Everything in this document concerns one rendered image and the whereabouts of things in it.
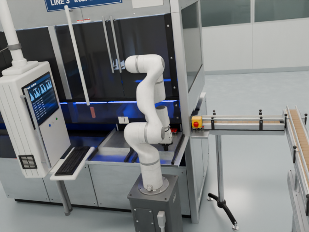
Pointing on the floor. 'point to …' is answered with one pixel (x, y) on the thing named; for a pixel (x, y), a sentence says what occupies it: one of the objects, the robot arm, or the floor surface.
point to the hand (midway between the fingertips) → (166, 148)
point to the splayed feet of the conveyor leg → (224, 210)
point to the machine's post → (184, 104)
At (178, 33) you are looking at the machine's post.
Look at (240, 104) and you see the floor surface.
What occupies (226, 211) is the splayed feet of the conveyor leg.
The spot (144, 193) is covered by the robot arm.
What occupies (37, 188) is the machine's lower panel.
